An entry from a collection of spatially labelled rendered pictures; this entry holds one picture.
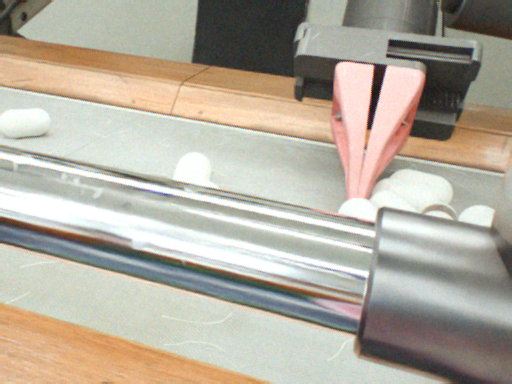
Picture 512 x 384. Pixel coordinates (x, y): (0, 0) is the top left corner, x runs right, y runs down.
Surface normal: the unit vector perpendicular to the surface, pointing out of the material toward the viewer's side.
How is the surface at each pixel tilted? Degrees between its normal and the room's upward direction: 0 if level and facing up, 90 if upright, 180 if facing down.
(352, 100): 63
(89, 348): 0
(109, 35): 90
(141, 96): 45
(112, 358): 0
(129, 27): 90
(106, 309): 0
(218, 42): 86
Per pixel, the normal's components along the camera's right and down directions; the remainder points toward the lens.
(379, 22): -0.36, -0.54
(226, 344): 0.07, -0.95
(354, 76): -0.25, -0.18
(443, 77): -0.29, 0.84
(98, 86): -0.18, -0.47
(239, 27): -0.34, 0.22
